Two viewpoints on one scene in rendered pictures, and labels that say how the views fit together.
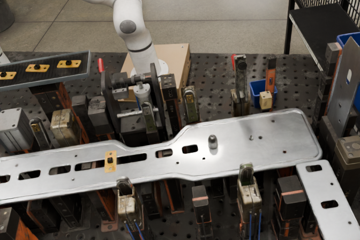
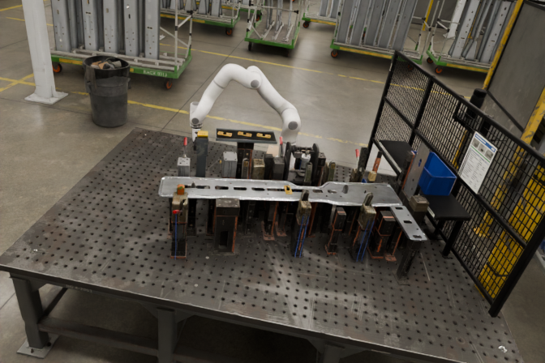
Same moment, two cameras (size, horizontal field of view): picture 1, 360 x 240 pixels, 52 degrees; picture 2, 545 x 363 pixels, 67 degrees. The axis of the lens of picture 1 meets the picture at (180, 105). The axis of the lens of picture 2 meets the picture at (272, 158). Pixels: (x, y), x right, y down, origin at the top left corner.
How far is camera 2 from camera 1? 1.42 m
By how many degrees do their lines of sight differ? 19
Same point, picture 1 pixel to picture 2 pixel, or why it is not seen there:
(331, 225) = (409, 228)
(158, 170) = (316, 197)
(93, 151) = (276, 184)
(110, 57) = not seen: hidden behind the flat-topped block
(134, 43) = (288, 138)
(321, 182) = (402, 213)
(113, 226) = (271, 237)
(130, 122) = (291, 177)
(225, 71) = not seen: hidden behind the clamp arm
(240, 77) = (362, 160)
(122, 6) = (291, 113)
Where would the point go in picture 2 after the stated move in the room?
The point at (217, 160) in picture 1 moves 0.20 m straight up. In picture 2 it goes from (348, 198) to (356, 168)
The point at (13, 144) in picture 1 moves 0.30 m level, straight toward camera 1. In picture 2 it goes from (227, 172) to (262, 198)
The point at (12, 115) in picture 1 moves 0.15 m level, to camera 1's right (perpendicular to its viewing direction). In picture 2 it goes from (232, 155) to (258, 155)
